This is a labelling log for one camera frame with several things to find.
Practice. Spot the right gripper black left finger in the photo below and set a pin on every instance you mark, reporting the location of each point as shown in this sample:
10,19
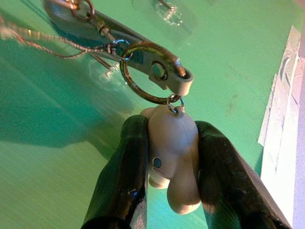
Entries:
124,171

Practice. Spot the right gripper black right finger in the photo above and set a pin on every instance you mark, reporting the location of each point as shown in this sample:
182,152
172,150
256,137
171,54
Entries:
228,181

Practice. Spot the white tape patch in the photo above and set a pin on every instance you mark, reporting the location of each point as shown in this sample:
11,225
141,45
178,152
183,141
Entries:
278,119

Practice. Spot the green board with hooks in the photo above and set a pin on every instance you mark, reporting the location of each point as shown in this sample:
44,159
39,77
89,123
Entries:
226,59

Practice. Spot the keyring with white figurine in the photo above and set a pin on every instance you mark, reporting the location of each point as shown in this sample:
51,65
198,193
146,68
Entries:
174,143

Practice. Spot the clear adhesive metal hook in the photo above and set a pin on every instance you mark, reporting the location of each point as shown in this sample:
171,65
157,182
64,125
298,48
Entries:
106,68
170,14

